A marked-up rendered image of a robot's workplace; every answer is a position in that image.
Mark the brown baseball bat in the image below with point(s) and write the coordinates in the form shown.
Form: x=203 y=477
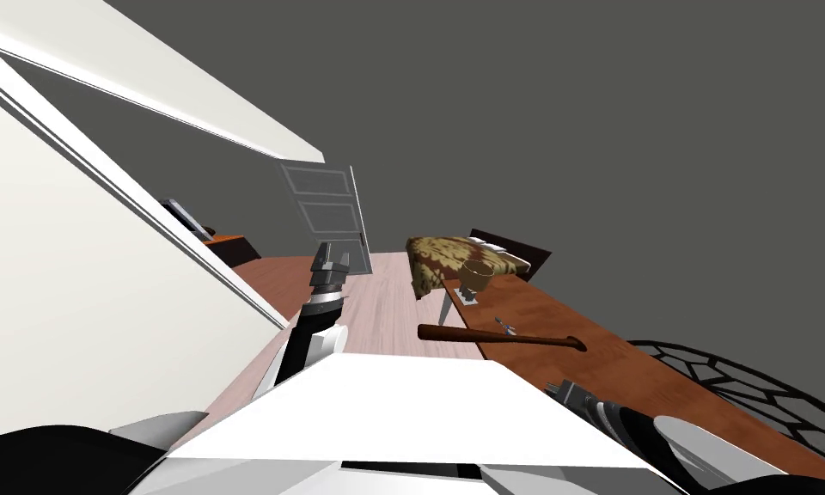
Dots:
x=495 y=336

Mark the bed with patterned blanket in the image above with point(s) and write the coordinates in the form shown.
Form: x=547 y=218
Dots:
x=447 y=261

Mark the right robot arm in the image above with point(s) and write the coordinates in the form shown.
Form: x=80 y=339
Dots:
x=674 y=447

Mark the small blue grey tool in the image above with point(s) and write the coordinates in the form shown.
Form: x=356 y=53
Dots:
x=504 y=326

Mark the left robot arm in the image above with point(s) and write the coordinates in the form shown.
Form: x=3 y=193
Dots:
x=309 y=337

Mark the grey panelled door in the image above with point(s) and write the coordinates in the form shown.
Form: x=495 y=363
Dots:
x=330 y=213

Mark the small grey white object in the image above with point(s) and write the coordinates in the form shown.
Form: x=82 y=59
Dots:
x=469 y=297

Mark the tan wooden bowl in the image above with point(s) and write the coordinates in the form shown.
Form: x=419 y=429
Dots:
x=477 y=275

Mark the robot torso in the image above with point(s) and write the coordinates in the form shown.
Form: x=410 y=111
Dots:
x=399 y=419

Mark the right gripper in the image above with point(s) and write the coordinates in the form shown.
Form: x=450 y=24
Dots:
x=574 y=397

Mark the brown wooden table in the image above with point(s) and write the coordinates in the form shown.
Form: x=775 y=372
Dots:
x=612 y=371

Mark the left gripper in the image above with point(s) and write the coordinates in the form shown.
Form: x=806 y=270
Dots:
x=327 y=278

